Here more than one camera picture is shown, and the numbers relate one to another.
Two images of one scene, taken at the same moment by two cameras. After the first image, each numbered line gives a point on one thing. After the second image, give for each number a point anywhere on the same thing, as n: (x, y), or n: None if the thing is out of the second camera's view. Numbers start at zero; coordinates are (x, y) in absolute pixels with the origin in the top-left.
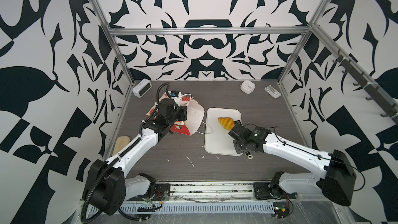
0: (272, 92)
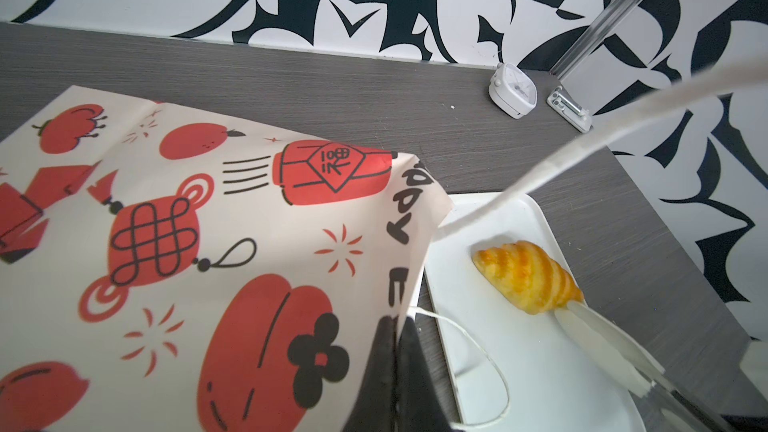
0: (569, 110)
